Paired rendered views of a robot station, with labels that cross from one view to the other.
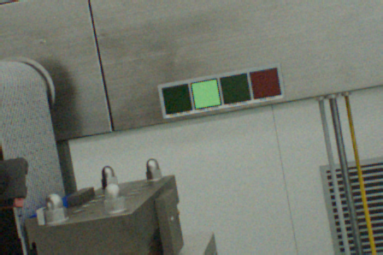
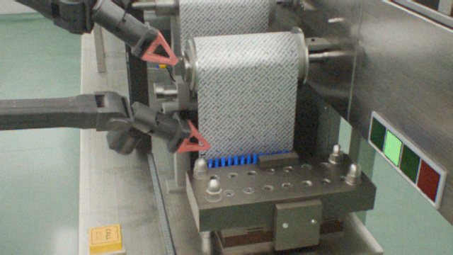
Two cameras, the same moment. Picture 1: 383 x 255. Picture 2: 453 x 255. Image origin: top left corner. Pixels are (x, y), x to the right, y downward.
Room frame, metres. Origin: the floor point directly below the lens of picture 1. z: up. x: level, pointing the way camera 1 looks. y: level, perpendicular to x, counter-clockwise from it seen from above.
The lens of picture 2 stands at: (0.77, -0.76, 1.67)
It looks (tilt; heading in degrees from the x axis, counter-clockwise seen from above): 26 degrees down; 68
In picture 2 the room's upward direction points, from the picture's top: straight up
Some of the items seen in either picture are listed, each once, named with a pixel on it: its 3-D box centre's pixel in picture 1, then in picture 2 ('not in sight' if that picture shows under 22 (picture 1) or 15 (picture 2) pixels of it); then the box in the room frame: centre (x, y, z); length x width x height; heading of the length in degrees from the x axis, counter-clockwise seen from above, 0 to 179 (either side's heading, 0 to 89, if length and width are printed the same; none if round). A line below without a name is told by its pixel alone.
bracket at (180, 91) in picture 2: not in sight; (175, 136); (1.12, 0.40, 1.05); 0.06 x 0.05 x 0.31; 171
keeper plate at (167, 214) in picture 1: (170, 222); (297, 225); (1.28, 0.06, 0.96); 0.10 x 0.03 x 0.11; 171
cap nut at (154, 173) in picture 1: (152, 169); (354, 172); (1.43, 0.09, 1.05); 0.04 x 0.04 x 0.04
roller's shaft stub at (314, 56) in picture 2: not in sight; (311, 57); (1.44, 0.31, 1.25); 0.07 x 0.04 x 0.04; 171
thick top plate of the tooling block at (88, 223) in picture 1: (117, 213); (278, 189); (1.28, 0.16, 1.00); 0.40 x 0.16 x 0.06; 171
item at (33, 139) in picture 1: (36, 171); (247, 127); (1.26, 0.28, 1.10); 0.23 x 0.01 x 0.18; 171
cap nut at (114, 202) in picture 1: (114, 197); (214, 188); (1.12, 0.14, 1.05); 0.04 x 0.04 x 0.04
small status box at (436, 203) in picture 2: (220, 91); (402, 155); (1.41, -0.08, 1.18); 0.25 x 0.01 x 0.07; 81
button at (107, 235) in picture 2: not in sight; (105, 239); (0.90, 0.24, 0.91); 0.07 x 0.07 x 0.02; 81
